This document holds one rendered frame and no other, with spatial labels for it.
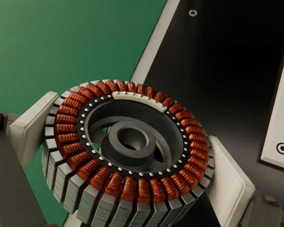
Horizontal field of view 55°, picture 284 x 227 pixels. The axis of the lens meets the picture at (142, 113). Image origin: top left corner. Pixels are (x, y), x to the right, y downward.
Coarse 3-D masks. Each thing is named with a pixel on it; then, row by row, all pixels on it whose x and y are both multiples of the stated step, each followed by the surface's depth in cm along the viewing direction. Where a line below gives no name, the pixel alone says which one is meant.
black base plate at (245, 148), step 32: (192, 0) 31; (224, 0) 30; (256, 0) 30; (192, 32) 29; (224, 32) 29; (256, 32) 29; (160, 64) 28; (192, 64) 28; (224, 64) 27; (256, 64) 27; (192, 96) 26; (224, 96) 26; (256, 96) 26; (224, 128) 25; (256, 128) 25; (160, 160) 24; (256, 160) 24; (192, 224) 22
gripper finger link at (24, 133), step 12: (48, 96) 18; (36, 108) 15; (48, 108) 16; (24, 120) 13; (36, 120) 14; (12, 132) 12; (24, 132) 12; (36, 132) 15; (12, 144) 12; (24, 144) 13; (36, 144) 16; (24, 156) 14; (24, 168) 14
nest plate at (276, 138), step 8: (280, 80) 26; (280, 88) 25; (280, 96) 24; (280, 104) 24; (272, 112) 25; (280, 112) 24; (272, 120) 24; (280, 120) 24; (272, 128) 23; (280, 128) 23; (272, 136) 23; (280, 136) 23; (264, 144) 24; (272, 144) 23; (280, 144) 23; (264, 152) 23; (272, 152) 23; (280, 152) 23; (264, 160) 23; (272, 160) 23; (280, 160) 22
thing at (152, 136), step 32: (64, 96) 18; (96, 96) 19; (128, 96) 20; (160, 96) 21; (64, 128) 16; (96, 128) 20; (128, 128) 19; (160, 128) 21; (192, 128) 19; (64, 160) 15; (96, 160) 15; (128, 160) 17; (192, 160) 17; (64, 192) 15; (96, 192) 14; (128, 192) 14; (160, 192) 14; (192, 192) 16; (96, 224) 15; (128, 224) 15; (160, 224) 15
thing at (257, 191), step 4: (256, 188) 16; (256, 192) 15; (260, 192) 15; (252, 196) 15; (256, 196) 15; (252, 200) 14; (248, 204) 14; (252, 204) 14; (248, 208) 14; (244, 212) 14; (248, 212) 14; (244, 216) 14; (240, 220) 14; (244, 220) 14; (280, 224) 13
